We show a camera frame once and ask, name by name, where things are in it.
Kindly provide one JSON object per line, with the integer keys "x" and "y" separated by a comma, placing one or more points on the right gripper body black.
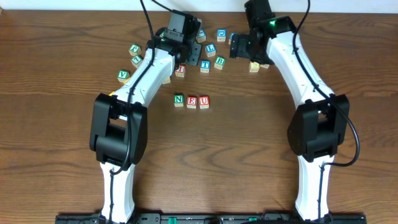
{"x": 237, "y": 50}

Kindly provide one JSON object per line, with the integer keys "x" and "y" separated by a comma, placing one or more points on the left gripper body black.
{"x": 193, "y": 53}

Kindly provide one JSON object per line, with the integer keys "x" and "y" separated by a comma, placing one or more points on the red I block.
{"x": 180, "y": 72}

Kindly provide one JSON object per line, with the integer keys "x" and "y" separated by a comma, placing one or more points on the red E block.
{"x": 192, "y": 102}

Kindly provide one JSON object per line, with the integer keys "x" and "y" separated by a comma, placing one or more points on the green N block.
{"x": 178, "y": 100}

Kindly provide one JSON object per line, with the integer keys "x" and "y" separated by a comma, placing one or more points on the red U block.
{"x": 204, "y": 102}

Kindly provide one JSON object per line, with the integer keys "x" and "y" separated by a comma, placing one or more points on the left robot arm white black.
{"x": 119, "y": 130}

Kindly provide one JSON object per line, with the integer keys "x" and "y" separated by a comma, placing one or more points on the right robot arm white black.
{"x": 319, "y": 123}

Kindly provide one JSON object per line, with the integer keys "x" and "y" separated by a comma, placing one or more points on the blue T block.
{"x": 205, "y": 66}

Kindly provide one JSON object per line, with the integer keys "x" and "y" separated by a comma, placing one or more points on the blue D block tilted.
{"x": 231, "y": 37}

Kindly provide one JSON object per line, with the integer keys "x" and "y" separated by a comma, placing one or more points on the blue l block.
{"x": 201, "y": 37}
{"x": 210, "y": 50}

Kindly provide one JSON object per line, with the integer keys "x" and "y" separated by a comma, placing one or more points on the blue L block top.
{"x": 201, "y": 37}

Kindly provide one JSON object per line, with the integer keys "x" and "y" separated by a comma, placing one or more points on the yellow S block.
{"x": 254, "y": 67}

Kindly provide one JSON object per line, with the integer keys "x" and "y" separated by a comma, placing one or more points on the green B block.
{"x": 219, "y": 62}

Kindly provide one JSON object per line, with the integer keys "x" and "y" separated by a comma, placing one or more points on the green J block right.
{"x": 265, "y": 66}

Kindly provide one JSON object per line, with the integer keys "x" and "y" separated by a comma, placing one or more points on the green j block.
{"x": 135, "y": 50}
{"x": 265, "y": 66}

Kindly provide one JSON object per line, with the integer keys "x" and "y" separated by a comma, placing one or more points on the yellow O block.
{"x": 167, "y": 80}

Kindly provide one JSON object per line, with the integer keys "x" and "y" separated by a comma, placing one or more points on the green 7 block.
{"x": 136, "y": 61}

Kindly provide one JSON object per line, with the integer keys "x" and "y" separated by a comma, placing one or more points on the green J block left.
{"x": 135, "y": 50}

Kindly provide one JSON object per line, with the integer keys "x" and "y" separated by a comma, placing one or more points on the green V block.
{"x": 123, "y": 75}

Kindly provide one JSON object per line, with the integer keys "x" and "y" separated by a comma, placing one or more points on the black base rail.
{"x": 155, "y": 218}

